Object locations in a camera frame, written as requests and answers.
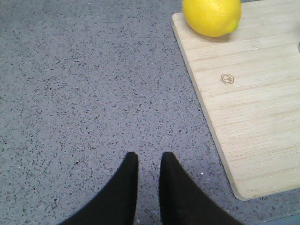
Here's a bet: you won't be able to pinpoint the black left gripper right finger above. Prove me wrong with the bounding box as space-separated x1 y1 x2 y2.
158 152 241 225

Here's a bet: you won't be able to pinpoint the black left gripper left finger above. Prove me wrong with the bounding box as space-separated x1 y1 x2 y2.
61 152 138 225

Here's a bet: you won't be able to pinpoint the wooden cutting board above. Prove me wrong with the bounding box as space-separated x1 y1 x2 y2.
172 0 300 200

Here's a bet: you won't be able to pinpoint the yellow lemon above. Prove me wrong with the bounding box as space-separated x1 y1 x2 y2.
182 0 242 37

